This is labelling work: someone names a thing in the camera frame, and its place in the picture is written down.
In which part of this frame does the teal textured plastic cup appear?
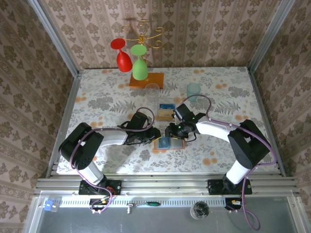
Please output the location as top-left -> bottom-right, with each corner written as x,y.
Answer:
186,83 -> 202,102

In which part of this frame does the small wooden card box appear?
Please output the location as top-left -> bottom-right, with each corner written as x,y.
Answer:
156,98 -> 177,122

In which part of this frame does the green handled ratchet tool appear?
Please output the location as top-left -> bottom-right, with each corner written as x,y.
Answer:
126,201 -> 161,214

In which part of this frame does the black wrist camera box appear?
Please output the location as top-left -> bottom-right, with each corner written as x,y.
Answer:
173,103 -> 194,121
131,113 -> 150,129

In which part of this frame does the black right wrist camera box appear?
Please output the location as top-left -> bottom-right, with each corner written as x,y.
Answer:
173,103 -> 194,121

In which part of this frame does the aluminium side rail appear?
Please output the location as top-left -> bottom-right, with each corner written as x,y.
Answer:
45,70 -> 82,179
246,67 -> 287,177

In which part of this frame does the green wine glass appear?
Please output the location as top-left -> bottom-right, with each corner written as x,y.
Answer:
130,44 -> 148,81

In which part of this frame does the white slotted cable duct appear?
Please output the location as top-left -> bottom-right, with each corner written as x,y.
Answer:
59,199 -> 228,209

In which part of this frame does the black wiring connector board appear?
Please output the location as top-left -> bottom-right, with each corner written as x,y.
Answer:
225,198 -> 243,211
89,198 -> 111,211

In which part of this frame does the aluminium frame post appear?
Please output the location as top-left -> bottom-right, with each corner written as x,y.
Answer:
247,0 -> 296,73
27,0 -> 80,76

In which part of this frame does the floral patterned tablecloth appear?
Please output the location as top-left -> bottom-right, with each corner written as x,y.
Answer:
57,67 -> 280,174

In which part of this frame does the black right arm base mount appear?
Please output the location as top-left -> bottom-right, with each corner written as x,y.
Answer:
207,179 -> 253,196

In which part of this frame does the orange framed card tray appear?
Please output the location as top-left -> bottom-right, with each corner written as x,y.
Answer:
154,137 -> 186,151

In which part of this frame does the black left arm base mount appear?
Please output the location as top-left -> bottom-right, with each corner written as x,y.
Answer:
79,179 -> 122,196

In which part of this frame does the gold credit card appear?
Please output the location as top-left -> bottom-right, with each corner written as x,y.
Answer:
157,109 -> 174,121

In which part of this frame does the clear plastic cup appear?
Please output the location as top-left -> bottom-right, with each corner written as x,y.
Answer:
145,83 -> 161,102

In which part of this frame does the orange wooden rack base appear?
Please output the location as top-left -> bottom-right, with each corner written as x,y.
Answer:
128,72 -> 165,90

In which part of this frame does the grey metal shelf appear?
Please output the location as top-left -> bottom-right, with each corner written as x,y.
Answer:
23,191 -> 311,233

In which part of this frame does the gold wire glass rack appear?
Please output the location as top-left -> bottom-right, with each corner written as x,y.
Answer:
121,19 -> 164,49

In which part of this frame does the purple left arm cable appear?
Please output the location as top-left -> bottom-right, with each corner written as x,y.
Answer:
70,108 -> 156,216

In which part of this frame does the blue plastic connector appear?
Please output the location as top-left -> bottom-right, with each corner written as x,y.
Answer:
44,200 -> 60,212

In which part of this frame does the aluminium front rail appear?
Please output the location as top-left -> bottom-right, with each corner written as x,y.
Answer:
34,178 -> 300,197

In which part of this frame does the red wine glass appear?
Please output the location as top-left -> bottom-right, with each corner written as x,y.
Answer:
110,38 -> 133,73

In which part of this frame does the clear round glass jar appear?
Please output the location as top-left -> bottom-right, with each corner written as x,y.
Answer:
190,201 -> 210,220

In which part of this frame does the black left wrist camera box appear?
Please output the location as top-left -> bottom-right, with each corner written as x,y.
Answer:
131,113 -> 150,129

